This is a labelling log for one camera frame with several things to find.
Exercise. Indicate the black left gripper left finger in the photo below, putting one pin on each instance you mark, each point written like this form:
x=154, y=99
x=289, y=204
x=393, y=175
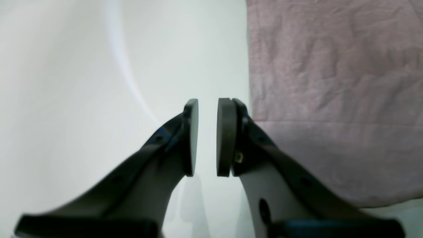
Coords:
x=132, y=200

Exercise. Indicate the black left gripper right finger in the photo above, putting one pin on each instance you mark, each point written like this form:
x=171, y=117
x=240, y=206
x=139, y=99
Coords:
x=285, y=200

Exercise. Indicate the pink T-shirt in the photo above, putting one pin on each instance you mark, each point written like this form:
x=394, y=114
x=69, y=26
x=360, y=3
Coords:
x=338, y=86

